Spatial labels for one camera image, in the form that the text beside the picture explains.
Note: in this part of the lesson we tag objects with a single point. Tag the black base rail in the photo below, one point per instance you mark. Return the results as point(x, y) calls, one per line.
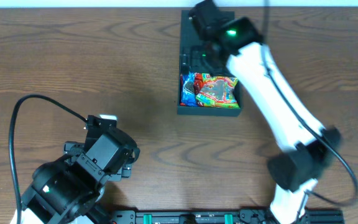
point(244, 216)

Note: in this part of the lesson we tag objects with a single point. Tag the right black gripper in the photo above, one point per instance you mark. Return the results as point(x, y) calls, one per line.
point(196, 52)

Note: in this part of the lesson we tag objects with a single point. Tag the dark green box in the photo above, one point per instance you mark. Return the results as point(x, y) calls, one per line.
point(188, 38)

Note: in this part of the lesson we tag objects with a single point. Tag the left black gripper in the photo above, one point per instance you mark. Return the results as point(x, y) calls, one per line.
point(71, 148)

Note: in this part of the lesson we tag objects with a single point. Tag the red Hacks candy bag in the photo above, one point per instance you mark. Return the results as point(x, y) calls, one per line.
point(198, 82)

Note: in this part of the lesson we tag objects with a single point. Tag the blue Oreo cookie pack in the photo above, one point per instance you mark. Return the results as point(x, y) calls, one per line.
point(188, 97)

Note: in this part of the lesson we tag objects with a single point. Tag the green Haribo gummy bag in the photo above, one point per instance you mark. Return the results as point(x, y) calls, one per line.
point(217, 92)

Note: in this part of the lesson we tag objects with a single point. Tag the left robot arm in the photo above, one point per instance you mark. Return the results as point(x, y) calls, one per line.
point(69, 187)

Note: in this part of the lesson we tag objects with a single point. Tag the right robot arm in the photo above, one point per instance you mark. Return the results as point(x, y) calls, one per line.
point(220, 55)

